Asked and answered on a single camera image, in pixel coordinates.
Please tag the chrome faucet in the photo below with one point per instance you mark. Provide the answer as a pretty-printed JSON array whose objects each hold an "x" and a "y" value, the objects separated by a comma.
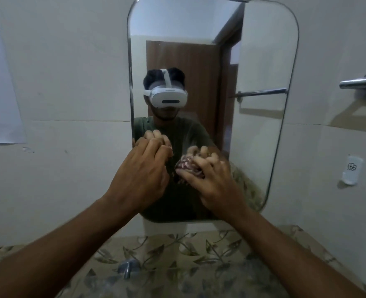
[{"x": 128, "y": 267}]

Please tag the person's left fingers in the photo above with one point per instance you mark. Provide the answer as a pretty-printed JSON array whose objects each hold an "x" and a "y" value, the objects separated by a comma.
[{"x": 159, "y": 150}]

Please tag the rounded wall mirror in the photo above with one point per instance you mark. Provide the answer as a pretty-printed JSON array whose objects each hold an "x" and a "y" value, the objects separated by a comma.
[{"x": 207, "y": 43}]

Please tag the person's right thumb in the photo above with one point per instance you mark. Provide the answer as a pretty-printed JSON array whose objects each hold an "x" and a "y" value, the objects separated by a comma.
[{"x": 187, "y": 173}]

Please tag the patterned red white cloth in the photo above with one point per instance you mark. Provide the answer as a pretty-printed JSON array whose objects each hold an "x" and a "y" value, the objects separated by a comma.
[{"x": 187, "y": 162}]

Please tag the person's left hand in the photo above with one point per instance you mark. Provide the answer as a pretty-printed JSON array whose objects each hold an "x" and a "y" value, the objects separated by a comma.
[{"x": 139, "y": 176}]

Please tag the person's right forearm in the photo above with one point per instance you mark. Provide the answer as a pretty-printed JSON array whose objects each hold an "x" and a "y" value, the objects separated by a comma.
[{"x": 288, "y": 260}]

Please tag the white plastic wall holder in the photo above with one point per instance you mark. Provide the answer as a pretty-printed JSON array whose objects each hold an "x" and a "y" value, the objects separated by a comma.
[{"x": 352, "y": 169}]

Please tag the person's right hand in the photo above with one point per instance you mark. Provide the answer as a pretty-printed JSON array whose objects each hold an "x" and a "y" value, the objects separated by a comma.
[{"x": 215, "y": 189}]

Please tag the person's left forearm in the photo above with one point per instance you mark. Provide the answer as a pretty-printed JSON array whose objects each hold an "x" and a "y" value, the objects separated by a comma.
[{"x": 46, "y": 251}]

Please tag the chrome towel bar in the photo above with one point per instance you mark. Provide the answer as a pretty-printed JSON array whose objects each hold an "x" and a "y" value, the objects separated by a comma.
[{"x": 361, "y": 83}]

